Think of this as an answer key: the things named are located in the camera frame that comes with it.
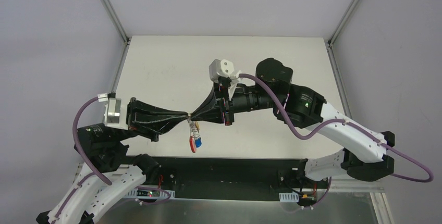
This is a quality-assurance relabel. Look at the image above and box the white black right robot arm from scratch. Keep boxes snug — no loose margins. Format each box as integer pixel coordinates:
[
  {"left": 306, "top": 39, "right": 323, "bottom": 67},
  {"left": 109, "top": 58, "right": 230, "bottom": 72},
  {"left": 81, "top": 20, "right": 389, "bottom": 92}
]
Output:
[{"left": 190, "top": 58, "right": 395, "bottom": 188}]

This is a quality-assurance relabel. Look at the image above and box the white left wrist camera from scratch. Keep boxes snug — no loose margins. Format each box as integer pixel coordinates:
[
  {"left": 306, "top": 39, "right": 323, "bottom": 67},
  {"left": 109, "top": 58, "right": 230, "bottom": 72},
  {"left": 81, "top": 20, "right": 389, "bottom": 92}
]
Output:
[{"left": 97, "top": 92, "right": 121, "bottom": 127}]

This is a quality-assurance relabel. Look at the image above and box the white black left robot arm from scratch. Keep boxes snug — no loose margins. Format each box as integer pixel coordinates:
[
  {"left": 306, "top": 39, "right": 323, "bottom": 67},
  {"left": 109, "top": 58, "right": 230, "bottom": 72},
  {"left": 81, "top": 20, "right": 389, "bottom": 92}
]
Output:
[{"left": 36, "top": 93, "right": 188, "bottom": 223}]

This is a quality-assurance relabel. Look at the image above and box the right aluminium frame post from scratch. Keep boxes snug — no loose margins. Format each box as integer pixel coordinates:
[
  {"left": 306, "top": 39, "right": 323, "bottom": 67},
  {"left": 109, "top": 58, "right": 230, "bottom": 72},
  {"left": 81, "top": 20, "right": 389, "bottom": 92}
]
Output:
[{"left": 327, "top": 0, "right": 362, "bottom": 48}]

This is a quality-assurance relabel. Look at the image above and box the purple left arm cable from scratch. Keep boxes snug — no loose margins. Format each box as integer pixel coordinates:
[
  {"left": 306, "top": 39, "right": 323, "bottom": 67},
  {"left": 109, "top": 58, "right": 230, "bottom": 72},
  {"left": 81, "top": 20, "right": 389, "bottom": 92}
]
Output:
[{"left": 50, "top": 96, "right": 171, "bottom": 224}]

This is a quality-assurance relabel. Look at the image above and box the left white cable duct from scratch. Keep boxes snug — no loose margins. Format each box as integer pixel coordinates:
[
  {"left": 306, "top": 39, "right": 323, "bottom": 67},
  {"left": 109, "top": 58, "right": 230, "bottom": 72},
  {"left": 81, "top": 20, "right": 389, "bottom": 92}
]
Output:
[{"left": 123, "top": 188, "right": 175, "bottom": 200}]

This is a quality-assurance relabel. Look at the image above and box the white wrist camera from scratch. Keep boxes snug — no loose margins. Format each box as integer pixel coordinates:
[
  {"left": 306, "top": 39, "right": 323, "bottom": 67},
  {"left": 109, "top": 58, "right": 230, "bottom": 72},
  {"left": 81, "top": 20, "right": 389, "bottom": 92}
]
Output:
[
  {"left": 208, "top": 59, "right": 242, "bottom": 100},
  {"left": 97, "top": 92, "right": 121, "bottom": 127}
]

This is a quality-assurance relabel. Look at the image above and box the steel key holder red handle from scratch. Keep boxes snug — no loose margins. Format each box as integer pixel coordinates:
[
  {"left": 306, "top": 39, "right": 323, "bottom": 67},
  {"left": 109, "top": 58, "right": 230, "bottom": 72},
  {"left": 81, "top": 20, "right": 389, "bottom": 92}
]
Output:
[{"left": 188, "top": 119, "right": 200, "bottom": 153}]

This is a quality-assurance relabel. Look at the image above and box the right white cable duct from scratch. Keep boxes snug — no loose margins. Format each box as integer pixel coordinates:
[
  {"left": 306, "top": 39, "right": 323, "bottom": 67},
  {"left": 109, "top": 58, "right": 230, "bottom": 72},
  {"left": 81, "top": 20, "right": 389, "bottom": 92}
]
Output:
[{"left": 278, "top": 191, "right": 299, "bottom": 203}]

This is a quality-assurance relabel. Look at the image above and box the key with blue tag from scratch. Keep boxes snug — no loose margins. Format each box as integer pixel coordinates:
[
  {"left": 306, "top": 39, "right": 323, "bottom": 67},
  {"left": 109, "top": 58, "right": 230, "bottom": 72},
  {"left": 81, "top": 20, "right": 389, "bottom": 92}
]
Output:
[{"left": 194, "top": 138, "right": 202, "bottom": 148}]

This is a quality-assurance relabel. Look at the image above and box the key with yellow tag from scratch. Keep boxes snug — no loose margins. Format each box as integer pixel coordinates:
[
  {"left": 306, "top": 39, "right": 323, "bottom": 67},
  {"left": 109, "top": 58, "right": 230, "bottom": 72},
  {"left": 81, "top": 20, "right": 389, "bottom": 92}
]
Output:
[{"left": 194, "top": 121, "right": 200, "bottom": 131}]

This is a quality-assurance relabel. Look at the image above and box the left aluminium frame post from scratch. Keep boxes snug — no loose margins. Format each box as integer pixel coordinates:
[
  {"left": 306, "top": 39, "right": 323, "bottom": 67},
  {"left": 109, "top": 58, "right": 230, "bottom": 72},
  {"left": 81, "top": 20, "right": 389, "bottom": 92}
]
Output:
[{"left": 100, "top": 0, "right": 130, "bottom": 45}]

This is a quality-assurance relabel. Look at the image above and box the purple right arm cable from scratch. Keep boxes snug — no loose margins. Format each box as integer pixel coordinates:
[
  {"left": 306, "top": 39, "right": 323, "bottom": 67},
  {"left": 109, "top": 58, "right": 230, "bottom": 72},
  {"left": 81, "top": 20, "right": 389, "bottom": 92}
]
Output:
[{"left": 238, "top": 73, "right": 434, "bottom": 183}]

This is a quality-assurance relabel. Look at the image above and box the white cable duct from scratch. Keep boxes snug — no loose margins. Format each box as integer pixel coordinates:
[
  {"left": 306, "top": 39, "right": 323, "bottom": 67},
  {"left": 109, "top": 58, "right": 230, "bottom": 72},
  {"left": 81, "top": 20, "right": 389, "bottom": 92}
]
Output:
[
  {"left": 278, "top": 191, "right": 299, "bottom": 203},
  {"left": 123, "top": 188, "right": 175, "bottom": 200}
]

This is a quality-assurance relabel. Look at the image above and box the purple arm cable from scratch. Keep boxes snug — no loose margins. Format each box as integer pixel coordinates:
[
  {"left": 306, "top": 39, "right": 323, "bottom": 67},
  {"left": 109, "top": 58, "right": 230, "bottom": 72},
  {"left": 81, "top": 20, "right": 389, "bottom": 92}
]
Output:
[
  {"left": 238, "top": 73, "right": 434, "bottom": 183},
  {"left": 50, "top": 96, "right": 171, "bottom": 224}
]

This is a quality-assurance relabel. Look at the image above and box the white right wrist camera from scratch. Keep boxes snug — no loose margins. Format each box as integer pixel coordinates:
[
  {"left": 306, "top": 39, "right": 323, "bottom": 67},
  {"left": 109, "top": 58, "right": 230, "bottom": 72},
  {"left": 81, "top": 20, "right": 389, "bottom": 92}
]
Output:
[{"left": 208, "top": 59, "right": 242, "bottom": 100}]

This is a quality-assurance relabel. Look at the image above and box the aluminium frame post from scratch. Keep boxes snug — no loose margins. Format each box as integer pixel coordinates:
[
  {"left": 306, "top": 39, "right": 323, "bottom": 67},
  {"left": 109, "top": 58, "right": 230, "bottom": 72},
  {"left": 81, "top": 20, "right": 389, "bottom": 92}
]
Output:
[
  {"left": 327, "top": 0, "right": 362, "bottom": 48},
  {"left": 100, "top": 0, "right": 130, "bottom": 45}
]

